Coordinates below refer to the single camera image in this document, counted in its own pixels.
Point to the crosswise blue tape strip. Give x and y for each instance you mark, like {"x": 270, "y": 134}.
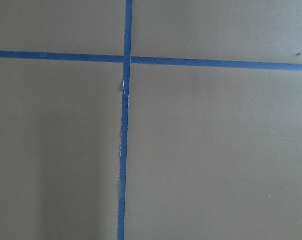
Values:
{"x": 151, "y": 60}

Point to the brown paper table cover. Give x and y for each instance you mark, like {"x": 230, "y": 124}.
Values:
{"x": 213, "y": 153}

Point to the long blue tape strip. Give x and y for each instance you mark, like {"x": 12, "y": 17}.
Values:
{"x": 124, "y": 118}

